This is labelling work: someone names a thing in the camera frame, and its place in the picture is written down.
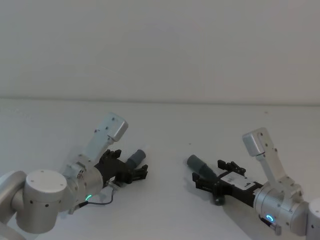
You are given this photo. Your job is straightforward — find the white curtain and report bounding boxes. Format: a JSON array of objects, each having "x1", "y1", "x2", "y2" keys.
[{"x1": 0, "y1": 0, "x2": 320, "y2": 106}]

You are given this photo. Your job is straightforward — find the white table cloth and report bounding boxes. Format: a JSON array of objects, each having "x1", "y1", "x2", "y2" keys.
[{"x1": 0, "y1": 97, "x2": 320, "y2": 240}]

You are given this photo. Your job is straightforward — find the thin dark cable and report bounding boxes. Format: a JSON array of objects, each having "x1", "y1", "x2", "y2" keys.
[{"x1": 77, "y1": 181, "x2": 120, "y2": 209}]

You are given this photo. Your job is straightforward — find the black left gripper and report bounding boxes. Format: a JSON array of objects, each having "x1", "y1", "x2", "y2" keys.
[{"x1": 95, "y1": 148, "x2": 149, "y2": 185}]

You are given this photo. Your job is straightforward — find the grey cylinder with white tip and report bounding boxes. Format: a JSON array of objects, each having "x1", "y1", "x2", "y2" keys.
[{"x1": 125, "y1": 144, "x2": 151, "y2": 169}]

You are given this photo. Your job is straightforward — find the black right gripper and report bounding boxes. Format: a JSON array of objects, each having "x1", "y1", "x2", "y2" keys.
[{"x1": 191, "y1": 159, "x2": 264, "y2": 209}]

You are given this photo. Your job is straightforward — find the plain grey cylinder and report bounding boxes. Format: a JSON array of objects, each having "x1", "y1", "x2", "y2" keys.
[{"x1": 186, "y1": 154, "x2": 219, "y2": 180}]

